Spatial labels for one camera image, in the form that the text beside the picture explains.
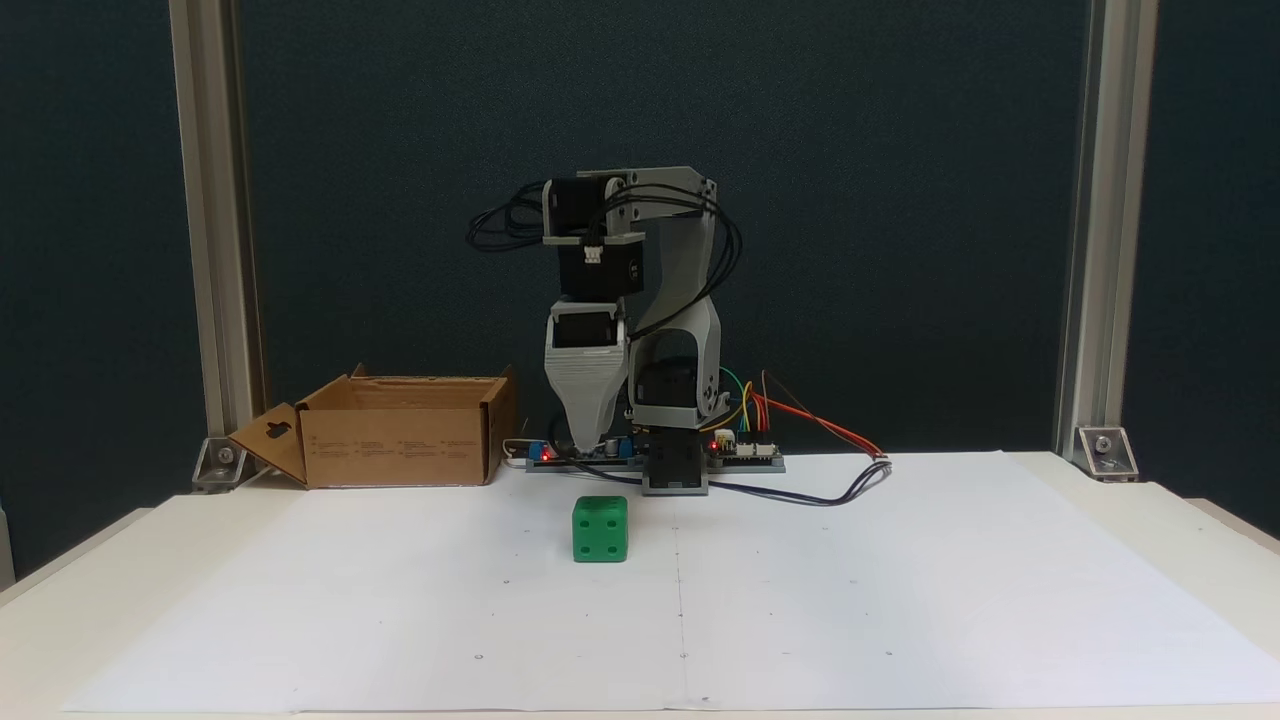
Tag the open cardboard box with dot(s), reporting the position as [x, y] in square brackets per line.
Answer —
[395, 445]

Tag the motor driver circuit board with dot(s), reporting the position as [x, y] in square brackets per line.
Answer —
[750, 452]

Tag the green die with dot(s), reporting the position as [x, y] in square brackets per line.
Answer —
[600, 530]

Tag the metal corner bracket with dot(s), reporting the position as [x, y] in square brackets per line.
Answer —
[222, 465]
[1105, 450]

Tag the blue power circuit board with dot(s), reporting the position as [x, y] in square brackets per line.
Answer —
[545, 456]

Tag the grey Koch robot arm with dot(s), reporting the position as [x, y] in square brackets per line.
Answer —
[685, 290]

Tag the grey tapered fixed gripper finger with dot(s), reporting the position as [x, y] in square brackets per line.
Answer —
[587, 395]

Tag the aluminium frame post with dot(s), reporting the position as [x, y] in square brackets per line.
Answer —
[1105, 200]
[215, 200]

